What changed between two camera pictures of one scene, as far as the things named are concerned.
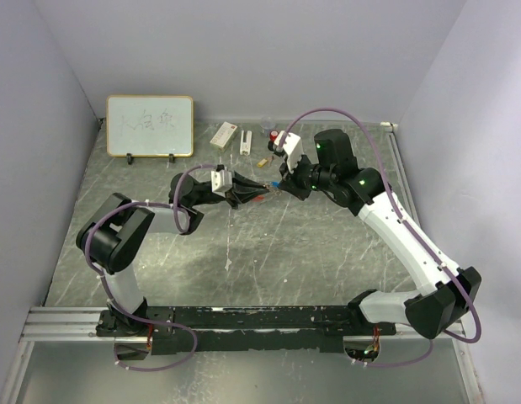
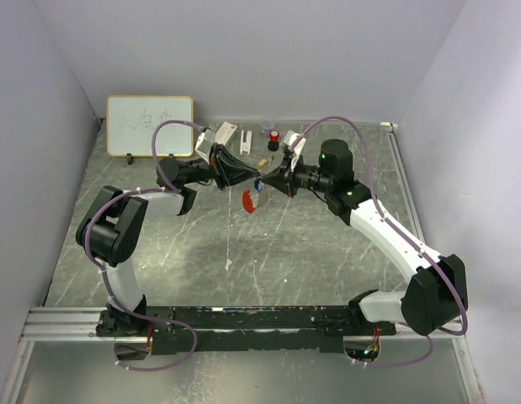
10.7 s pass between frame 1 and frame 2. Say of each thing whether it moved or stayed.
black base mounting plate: stayed
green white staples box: stayed
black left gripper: moved
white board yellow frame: stayed
